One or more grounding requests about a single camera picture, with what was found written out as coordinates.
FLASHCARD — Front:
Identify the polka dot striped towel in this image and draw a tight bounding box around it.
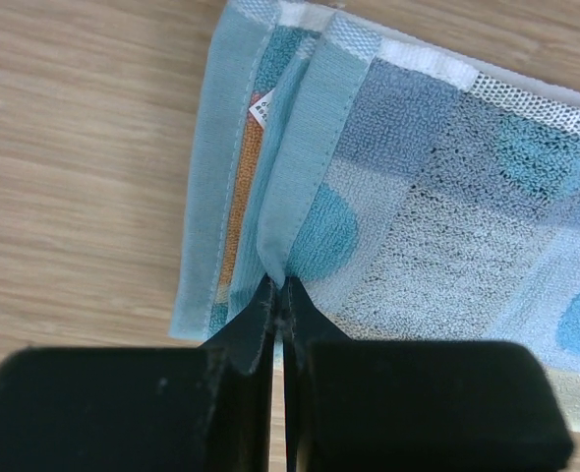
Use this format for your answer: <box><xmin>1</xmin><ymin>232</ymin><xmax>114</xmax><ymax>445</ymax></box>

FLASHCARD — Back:
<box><xmin>170</xmin><ymin>1</ymin><xmax>580</xmax><ymax>432</ymax></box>

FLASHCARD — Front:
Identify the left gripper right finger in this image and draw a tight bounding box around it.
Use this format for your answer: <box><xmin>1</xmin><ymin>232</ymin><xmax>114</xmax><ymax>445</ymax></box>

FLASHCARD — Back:
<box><xmin>281</xmin><ymin>277</ymin><xmax>574</xmax><ymax>471</ymax></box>

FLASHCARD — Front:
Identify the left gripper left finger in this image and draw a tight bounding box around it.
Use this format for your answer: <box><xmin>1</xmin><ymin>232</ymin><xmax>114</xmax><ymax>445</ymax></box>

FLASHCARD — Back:
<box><xmin>0</xmin><ymin>278</ymin><xmax>276</xmax><ymax>471</ymax></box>

